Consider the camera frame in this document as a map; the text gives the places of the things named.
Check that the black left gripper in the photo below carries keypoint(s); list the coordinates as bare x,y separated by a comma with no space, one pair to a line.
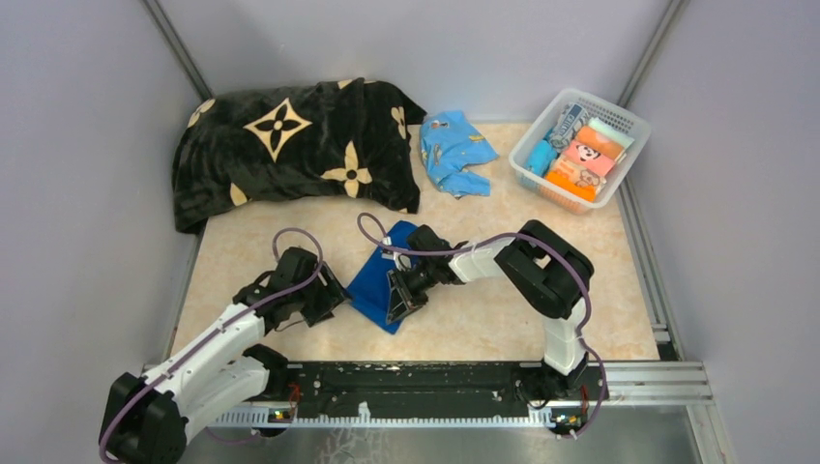
332,295

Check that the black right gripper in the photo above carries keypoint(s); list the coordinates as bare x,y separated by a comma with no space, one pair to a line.
403,300

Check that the dark blue towel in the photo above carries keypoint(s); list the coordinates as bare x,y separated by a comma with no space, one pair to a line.
370,290

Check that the bright blue terry towel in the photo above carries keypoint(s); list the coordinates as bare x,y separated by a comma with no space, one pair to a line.
541,158

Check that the white blue printed towel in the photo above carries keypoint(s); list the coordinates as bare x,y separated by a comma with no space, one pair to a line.
571,120

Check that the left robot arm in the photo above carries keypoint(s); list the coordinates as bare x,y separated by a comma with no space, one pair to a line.
152,417

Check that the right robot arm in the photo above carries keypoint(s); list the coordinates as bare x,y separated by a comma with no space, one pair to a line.
549,273

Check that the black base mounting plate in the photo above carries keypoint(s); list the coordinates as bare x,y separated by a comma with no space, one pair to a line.
430,390

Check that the light blue patterned cloth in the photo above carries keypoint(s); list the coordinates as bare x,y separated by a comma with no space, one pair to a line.
449,146

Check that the black blanket with beige flowers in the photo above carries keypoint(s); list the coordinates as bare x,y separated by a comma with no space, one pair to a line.
334,138

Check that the orange bear rolled towel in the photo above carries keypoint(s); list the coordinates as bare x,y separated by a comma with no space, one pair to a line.
575,179

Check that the white plastic basket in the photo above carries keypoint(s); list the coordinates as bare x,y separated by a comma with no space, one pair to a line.
612,114

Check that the pink panda rolled towel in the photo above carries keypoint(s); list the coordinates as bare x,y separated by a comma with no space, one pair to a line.
589,158

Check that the mint green rolled towel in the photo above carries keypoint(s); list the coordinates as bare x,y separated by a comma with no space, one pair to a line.
598,125

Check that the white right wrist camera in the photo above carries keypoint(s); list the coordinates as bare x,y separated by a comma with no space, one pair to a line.
388,250

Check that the aluminium frame rail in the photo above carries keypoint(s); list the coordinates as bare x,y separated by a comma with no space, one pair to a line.
631,384

